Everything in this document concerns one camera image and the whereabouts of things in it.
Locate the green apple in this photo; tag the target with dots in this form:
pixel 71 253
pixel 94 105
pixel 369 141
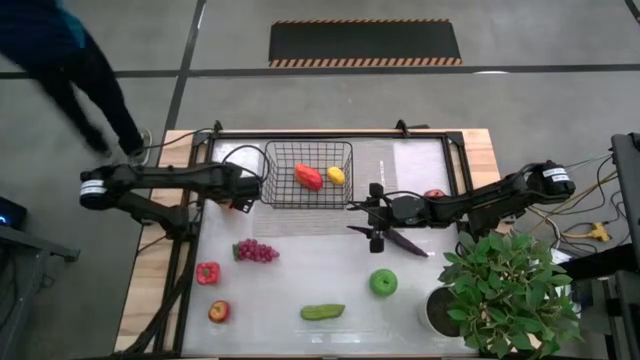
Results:
pixel 383 282

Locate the red yellow apple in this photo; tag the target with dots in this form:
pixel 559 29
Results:
pixel 219 312

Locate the black striped-edge floor mat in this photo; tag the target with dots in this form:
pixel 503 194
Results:
pixel 365 42

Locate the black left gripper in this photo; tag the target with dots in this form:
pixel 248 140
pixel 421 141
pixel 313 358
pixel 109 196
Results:
pixel 247 190

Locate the black monitor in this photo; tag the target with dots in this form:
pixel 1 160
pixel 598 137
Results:
pixel 10 212

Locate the white plant pot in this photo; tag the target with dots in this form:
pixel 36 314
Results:
pixel 437 312

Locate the red orange mango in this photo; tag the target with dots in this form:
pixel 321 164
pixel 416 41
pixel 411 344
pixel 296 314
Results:
pixel 308 177

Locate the dark purple eggplant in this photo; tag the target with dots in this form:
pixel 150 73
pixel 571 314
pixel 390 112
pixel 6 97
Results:
pixel 407 246

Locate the grey side desk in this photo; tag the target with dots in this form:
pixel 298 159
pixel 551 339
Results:
pixel 30 245

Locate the yellow lemon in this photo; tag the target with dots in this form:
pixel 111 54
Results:
pixel 336 175

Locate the green cucumber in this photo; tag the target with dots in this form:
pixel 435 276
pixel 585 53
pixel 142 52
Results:
pixel 322 312

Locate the person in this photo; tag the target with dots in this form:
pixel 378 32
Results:
pixel 90 75

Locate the black equipment case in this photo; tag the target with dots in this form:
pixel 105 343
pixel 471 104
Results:
pixel 627 175

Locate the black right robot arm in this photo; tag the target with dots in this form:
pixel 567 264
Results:
pixel 500 195

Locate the green leafy plant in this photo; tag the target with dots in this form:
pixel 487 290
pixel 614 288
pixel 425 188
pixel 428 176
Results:
pixel 505 295

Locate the black side stand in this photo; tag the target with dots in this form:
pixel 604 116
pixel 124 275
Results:
pixel 615 300

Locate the black frame clamp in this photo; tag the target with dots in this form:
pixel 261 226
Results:
pixel 402 128
pixel 217 127

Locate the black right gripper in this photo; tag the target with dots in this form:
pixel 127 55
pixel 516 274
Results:
pixel 405 210

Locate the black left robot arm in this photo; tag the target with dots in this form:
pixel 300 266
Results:
pixel 165 177

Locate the black table frame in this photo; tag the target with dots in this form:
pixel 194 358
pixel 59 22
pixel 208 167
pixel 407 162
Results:
pixel 325 135

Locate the red bell pepper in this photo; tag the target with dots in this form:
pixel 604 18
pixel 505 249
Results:
pixel 208 274

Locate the purple grape bunch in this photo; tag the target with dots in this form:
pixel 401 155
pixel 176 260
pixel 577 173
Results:
pixel 255 251

